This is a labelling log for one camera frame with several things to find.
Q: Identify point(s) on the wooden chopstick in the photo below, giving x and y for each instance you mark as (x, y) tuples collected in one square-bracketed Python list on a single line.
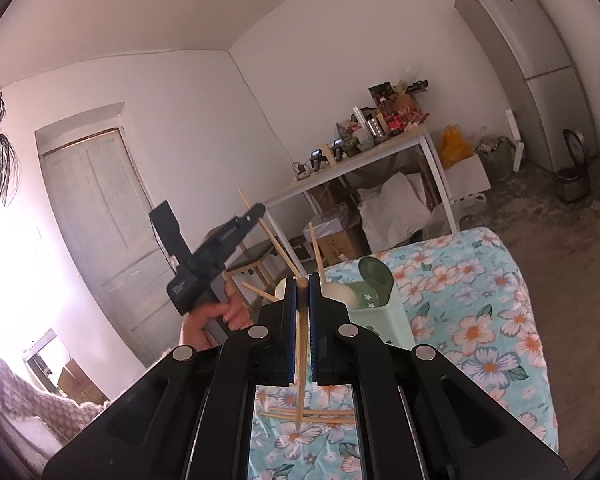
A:
[(330, 421), (275, 245), (302, 320), (316, 247), (335, 411)]

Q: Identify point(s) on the metal can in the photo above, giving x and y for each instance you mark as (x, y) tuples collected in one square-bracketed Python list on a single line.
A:
[(374, 126)]

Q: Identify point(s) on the white desk with wooden top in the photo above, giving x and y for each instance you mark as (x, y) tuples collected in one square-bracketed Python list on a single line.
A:
[(330, 174)]

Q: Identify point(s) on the grey wooden door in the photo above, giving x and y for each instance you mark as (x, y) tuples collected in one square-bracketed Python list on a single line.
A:
[(105, 240)]

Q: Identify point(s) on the white open box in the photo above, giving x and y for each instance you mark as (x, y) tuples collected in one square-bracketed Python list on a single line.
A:
[(467, 177)]

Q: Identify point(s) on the flat white box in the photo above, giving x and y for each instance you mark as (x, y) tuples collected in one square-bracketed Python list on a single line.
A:
[(330, 225)]

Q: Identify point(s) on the white board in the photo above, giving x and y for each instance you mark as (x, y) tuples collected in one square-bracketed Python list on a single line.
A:
[(515, 140)]

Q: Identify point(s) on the black device with screen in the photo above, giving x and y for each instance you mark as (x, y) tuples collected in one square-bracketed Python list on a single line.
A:
[(338, 147), (317, 159)]

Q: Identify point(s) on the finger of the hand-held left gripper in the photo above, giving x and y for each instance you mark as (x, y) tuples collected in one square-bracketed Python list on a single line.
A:
[(255, 212)]

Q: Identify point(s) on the green plastic utensil holder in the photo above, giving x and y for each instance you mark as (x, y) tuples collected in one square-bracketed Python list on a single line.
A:
[(385, 320)]

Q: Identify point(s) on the rice cooker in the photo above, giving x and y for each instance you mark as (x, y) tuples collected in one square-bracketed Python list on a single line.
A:
[(574, 185)]

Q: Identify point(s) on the person's left hand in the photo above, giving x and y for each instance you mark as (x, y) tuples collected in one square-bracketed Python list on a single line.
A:
[(230, 317)]

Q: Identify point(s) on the dark snack box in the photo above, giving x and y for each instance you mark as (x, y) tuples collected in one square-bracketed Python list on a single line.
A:
[(381, 91)]

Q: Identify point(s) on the cardboard box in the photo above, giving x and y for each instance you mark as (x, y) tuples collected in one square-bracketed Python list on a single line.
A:
[(345, 250)]

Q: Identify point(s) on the silver refrigerator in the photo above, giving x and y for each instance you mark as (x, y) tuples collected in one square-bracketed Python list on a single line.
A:
[(530, 50)]

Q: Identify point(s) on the white sacks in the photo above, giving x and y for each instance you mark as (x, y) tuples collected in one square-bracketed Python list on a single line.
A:
[(390, 210)]

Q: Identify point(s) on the white ceramic spoon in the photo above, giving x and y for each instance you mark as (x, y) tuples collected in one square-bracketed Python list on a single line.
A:
[(342, 294)]

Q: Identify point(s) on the white power strip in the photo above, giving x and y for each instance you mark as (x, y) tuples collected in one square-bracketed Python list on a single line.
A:
[(302, 172)]

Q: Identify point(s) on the green bag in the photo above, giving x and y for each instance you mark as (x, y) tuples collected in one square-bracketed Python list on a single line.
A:
[(495, 160)]

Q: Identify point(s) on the yellow plastic bag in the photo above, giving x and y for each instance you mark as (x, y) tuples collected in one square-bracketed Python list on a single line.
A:
[(455, 147)]

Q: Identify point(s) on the red-label drink bottle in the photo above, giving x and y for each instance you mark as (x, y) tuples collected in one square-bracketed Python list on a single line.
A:
[(392, 117)]

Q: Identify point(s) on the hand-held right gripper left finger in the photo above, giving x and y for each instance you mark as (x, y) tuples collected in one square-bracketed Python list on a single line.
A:
[(292, 340)]

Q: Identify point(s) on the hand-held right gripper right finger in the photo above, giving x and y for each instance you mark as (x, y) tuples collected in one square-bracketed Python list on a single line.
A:
[(314, 340)]

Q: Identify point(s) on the floral blue blanket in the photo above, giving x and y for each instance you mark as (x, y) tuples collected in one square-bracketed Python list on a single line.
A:
[(480, 335)]

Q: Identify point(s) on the wooden chair with black seat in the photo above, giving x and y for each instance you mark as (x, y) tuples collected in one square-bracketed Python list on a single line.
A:
[(250, 257)]

